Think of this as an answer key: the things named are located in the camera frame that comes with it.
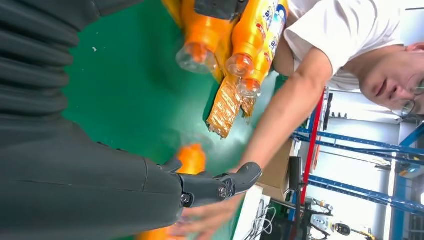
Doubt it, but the white table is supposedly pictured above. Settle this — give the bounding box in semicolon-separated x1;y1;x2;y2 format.
231;184;281;240

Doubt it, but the cardboard box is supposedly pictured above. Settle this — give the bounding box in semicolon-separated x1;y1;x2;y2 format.
256;140;294;202

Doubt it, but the yellow taped mat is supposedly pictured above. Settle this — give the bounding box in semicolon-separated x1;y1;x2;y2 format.
162;0;263;139

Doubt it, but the person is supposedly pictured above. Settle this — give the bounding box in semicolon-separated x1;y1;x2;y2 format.
172;0;424;240

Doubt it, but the green table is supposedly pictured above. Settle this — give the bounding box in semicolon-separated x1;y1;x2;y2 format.
62;0;289;240

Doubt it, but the white machine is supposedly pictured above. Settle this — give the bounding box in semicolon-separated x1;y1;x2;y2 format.
304;197;353;238

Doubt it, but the blue metal rack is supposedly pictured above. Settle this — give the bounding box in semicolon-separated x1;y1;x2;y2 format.
291;109;424;240

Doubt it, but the red metal post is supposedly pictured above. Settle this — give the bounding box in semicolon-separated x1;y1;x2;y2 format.
299;89;327;206

